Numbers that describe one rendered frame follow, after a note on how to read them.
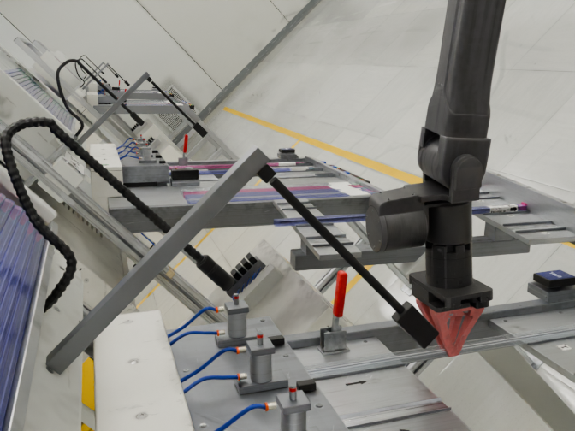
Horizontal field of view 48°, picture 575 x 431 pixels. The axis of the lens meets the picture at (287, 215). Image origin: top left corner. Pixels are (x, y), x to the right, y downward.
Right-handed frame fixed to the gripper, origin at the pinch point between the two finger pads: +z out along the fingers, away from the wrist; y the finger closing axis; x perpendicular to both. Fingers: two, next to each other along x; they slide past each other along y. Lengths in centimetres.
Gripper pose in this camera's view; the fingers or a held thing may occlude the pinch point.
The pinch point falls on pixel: (449, 347)
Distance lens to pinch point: 88.7
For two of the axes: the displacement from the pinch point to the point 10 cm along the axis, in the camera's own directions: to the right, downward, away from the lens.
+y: 2.8, 2.1, -9.4
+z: 0.7, 9.7, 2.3
